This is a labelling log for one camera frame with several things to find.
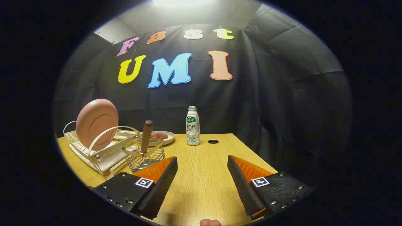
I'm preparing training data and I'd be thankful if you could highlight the white green drink bottle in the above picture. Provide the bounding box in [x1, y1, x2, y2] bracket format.
[186, 106, 201, 146]

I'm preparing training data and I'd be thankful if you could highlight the beige round dish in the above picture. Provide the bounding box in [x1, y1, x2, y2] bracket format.
[148, 131, 175, 146]

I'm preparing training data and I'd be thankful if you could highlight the wooden handled spoon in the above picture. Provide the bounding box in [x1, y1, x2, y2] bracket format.
[140, 120, 154, 165]

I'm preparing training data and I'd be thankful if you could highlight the metal wire basket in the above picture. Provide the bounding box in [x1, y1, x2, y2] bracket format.
[122, 138, 166, 173]

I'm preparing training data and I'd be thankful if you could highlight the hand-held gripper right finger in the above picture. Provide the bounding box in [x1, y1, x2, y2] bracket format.
[227, 155, 314, 220]

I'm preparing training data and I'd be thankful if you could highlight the white wire dish rack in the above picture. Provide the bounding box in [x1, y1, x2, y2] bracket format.
[63, 121, 142, 176]

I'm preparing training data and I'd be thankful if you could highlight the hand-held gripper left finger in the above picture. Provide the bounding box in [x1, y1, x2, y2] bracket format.
[93, 156, 178, 220]

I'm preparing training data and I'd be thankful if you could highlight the pink plate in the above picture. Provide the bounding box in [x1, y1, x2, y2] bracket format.
[76, 99, 119, 151]

